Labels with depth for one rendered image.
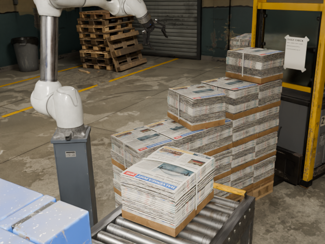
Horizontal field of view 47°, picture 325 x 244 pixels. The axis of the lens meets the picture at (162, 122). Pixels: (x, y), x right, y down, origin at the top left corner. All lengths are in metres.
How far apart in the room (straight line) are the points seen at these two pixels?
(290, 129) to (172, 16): 6.86
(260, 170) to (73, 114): 1.84
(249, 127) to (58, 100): 1.59
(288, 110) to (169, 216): 2.41
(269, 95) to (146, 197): 1.80
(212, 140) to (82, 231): 2.39
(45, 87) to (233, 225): 1.31
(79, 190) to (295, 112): 2.24
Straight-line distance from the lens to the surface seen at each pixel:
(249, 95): 3.00
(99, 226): 1.77
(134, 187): 1.66
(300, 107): 3.73
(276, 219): 3.30
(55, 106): 2.20
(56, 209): 0.49
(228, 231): 1.72
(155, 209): 1.65
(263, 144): 3.31
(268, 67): 3.12
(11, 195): 0.53
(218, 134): 2.84
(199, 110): 2.66
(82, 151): 2.23
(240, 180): 3.22
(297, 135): 3.83
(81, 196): 2.36
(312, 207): 3.54
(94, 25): 8.99
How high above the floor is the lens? 1.80
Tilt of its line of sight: 20 degrees down
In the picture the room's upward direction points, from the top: 1 degrees counter-clockwise
